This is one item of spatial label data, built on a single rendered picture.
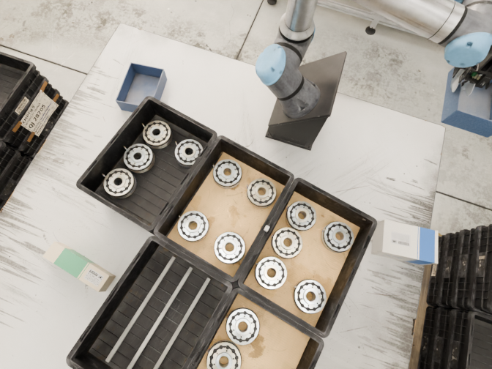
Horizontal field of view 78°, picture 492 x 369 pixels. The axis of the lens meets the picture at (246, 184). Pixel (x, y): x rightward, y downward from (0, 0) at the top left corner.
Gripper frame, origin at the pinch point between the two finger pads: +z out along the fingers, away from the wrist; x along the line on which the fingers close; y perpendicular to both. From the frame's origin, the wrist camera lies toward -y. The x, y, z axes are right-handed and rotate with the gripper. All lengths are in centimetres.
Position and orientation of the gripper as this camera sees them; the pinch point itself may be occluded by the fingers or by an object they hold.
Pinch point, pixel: (457, 86)
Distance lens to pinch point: 115.2
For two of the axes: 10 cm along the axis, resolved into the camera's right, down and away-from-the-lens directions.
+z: 0.7, 3.5, 9.3
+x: 9.3, 3.1, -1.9
